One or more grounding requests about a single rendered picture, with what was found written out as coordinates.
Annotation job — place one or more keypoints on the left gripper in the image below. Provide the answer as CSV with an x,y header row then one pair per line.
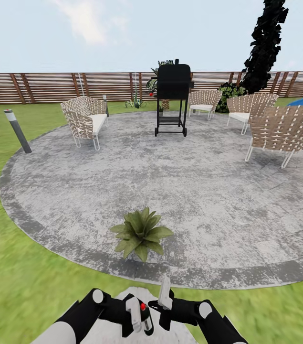
x,y
123,317

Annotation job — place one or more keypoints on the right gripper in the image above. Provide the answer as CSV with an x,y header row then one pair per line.
x,y
168,315

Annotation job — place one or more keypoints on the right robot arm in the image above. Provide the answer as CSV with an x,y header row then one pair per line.
x,y
216,330

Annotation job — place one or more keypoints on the charcoal grill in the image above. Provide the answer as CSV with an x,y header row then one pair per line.
x,y
173,83

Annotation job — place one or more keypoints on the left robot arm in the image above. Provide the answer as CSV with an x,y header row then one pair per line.
x,y
74,325

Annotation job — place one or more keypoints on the insectifuge atomizer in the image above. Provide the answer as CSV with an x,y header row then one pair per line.
x,y
148,323

